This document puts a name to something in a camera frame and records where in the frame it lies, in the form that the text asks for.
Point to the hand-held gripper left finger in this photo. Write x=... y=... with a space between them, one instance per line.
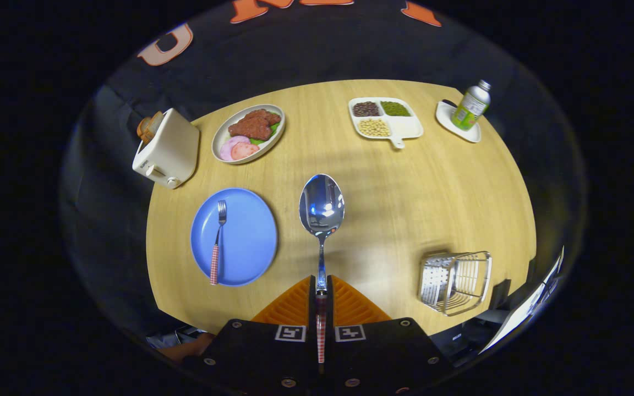
x=312 y=302

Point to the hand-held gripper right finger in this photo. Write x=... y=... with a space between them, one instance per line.
x=329 y=308

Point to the blue round plate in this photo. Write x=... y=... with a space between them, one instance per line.
x=248 y=242

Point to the grey fabric item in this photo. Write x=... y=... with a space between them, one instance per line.
x=165 y=338

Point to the red sausage slice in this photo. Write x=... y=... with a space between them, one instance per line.
x=246 y=151

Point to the green lettuce leaf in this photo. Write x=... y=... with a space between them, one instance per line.
x=260 y=141

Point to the pink ham slice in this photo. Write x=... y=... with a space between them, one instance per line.
x=228 y=147

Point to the yellow beans pile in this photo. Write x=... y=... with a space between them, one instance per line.
x=374 y=127

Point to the brown meat piece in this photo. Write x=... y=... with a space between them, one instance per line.
x=253 y=125

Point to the white flat panel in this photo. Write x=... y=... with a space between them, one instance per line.
x=520 y=319

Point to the white divided dish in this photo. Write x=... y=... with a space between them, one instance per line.
x=405 y=126

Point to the white oval plate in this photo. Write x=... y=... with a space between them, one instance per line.
x=233 y=118

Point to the dark red beans pile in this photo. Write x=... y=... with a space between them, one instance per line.
x=366 y=109

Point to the white toaster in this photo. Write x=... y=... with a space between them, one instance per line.
x=171 y=151

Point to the green beans pile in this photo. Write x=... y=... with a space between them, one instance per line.
x=395 y=108

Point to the small white dish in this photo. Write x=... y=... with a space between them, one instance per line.
x=446 y=118

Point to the toasted bread slice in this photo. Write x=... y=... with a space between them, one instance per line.
x=149 y=126

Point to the green label bottle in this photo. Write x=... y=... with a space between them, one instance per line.
x=468 y=110

